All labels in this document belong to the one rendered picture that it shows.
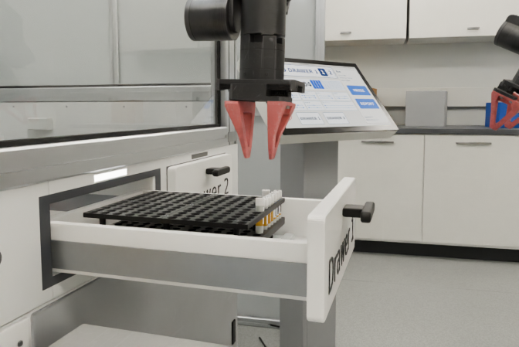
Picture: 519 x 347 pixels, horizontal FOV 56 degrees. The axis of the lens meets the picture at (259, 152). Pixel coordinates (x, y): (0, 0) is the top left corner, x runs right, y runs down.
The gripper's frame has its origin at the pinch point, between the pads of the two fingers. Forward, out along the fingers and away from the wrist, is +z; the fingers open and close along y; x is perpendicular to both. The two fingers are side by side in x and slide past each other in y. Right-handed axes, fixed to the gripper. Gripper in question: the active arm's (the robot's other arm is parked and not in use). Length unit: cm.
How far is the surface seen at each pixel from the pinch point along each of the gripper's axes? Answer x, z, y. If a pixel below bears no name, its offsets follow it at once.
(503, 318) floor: 200, 92, 66
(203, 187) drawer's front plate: 29.9, 10.2, -21.1
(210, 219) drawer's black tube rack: -6.8, 7.9, -3.8
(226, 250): -11.6, 9.9, 0.3
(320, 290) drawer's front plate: -13.3, 12.3, 10.9
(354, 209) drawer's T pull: -0.2, 6.4, 12.4
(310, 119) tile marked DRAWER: 83, -4, -11
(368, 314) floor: 185, 94, 2
